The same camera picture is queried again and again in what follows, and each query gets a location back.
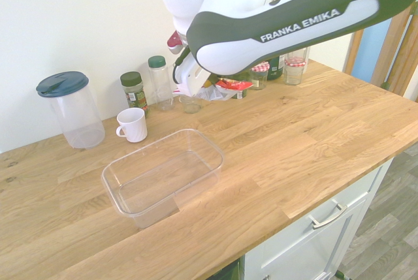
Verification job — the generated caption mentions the dark green Vega protein tub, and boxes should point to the dark green Vega protein tub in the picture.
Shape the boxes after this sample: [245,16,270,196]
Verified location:
[266,54,287,81]

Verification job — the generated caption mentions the clear canister with blue lid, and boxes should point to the clear canister with blue lid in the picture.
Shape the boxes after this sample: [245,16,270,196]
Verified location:
[35,70,106,149]

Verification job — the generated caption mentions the clear bottle with green lid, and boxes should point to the clear bottle with green lid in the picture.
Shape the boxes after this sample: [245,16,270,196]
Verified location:
[147,55,174,112]

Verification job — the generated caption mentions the red and grey wrist module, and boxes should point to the red and grey wrist module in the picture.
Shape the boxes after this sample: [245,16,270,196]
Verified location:
[166,30,187,55]

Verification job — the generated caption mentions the silver drawer handle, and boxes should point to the silver drawer handle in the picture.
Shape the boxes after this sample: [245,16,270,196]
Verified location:
[308,203,348,230]

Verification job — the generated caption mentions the herb spice jar dark lid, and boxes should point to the herb spice jar dark lid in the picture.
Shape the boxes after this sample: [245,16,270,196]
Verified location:
[120,70,151,118]

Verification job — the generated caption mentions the clear rectangular plastic container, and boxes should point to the clear rectangular plastic container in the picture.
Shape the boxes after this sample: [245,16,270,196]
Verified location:
[101,128,226,230]

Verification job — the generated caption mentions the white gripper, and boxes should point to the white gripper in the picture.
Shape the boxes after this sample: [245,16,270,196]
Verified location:
[172,54,219,99]

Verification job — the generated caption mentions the white ceramic mug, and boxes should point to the white ceramic mug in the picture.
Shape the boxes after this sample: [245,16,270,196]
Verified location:
[116,107,148,144]

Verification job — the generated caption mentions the red and white chip bag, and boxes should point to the red and white chip bag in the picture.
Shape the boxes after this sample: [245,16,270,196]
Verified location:
[195,76,254,102]

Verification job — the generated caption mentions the wooden door frame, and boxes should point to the wooden door frame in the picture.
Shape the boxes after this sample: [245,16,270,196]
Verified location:
[342,0,418,102]

